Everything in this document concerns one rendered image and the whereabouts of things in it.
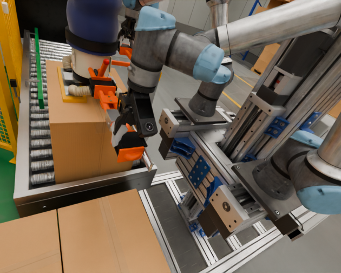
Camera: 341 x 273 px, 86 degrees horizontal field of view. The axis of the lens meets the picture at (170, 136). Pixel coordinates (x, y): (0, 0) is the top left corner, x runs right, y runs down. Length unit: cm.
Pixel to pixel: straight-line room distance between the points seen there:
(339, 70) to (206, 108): 50
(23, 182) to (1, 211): 67
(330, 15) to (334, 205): 42
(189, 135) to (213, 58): 64
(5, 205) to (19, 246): 80
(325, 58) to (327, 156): 42
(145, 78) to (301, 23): 36
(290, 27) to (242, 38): 10
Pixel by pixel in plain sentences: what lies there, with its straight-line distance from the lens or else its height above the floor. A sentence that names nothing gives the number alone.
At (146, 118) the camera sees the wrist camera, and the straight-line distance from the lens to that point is 45.
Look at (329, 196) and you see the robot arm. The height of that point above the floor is 123.
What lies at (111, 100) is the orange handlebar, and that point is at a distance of 74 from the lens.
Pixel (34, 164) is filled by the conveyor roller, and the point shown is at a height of 55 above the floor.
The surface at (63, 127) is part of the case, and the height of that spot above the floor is 92.
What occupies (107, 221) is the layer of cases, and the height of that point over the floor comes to 54.
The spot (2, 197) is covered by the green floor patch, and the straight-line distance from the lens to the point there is 183.
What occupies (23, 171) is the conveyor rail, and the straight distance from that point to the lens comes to 115.
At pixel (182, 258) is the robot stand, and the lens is 142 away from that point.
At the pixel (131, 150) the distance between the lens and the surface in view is 54.
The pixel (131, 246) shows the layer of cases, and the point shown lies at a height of 54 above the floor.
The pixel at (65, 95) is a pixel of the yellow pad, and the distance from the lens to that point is 98.
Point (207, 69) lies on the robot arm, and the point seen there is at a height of 137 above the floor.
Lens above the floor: 147
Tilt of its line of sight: 36 degrees down
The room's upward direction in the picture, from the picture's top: 22 degrees clockwise
